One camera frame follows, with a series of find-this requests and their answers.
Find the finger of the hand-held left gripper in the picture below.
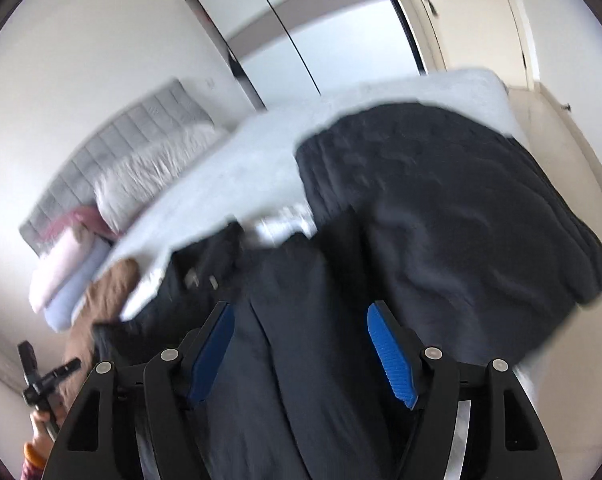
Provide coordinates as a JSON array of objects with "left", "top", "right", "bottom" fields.
[
  {"left": 43, "top": 358, "right": 82, "bottom": 387},
  {"left": 17, "top": 341, "right": 38, "bottom": 386}
]

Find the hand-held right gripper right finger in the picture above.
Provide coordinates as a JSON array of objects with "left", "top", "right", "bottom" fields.
[{"left": 366, "top": 301, "right": 564, "bottom": 480}]

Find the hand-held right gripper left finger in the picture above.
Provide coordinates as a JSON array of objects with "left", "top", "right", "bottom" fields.
[{"left": 46, "top": 301, "right": 237, "bottom": 480}]

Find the black smooth jacket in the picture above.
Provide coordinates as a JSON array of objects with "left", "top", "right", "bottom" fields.
[{"left": 93, "top": 220, "right": 432, "bottom": 480}]

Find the black quilted coat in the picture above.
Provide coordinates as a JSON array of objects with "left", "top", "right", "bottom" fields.
[{"left": 293, "top": 102, "right": 602, "bottom": 366}]

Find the person's left hand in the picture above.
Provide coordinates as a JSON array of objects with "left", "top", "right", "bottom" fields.
[{"left": 31, "top": 402, "right": 68, "bottom": 453}]

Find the light blue pillow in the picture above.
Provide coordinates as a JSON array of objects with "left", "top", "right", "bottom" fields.
[{"left": 43, "top": 240, "right": 116, "bottom": 333}]

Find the brown blanket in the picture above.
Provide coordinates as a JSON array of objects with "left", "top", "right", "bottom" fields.
[{"left": 63, "top": 258, "right": 142, "bottom": 411}]

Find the light pink pillow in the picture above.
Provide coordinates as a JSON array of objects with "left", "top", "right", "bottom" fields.
[{"left": 28, "top": 227, "right": 99, "bottom": 311}]

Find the pink knitted blanket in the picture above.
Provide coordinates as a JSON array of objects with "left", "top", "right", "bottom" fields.
[{"left": 41, "top": 207, "right": 116, "bottom": 241}]

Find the white crinkled pillow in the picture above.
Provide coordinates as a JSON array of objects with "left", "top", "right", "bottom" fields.
[{"left": 93, "top": 122, "right": 232, "bottom": 233}]

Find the bed with grey quilted cover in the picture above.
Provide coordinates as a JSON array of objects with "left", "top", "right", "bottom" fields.
[{"left": 73, "top": 67, "right": 547, "bottom": 396}]

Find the grey padded headboard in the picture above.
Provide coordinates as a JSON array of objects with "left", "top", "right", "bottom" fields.
[{"left": 20, "top": 77, "right": 214, "bottom": 256}]

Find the white and grey wardrobe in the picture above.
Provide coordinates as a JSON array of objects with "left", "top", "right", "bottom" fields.
[{"left": 168, "top": 0, "right": 422, "bottom": 111}]

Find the black stand pole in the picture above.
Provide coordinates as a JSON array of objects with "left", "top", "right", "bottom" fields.
[{"left": 366, "top": 0, "right": 424, "bottom": 77}]

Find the cream door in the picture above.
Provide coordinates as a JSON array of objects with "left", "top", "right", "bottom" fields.
[{"left": 401, "top": 0, "right": 537, "bottom": 91}]

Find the orange bracelet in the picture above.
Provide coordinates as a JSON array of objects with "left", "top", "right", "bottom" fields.
[{"left": 23, "top": 442, "right": 46, "bottom": 471}]

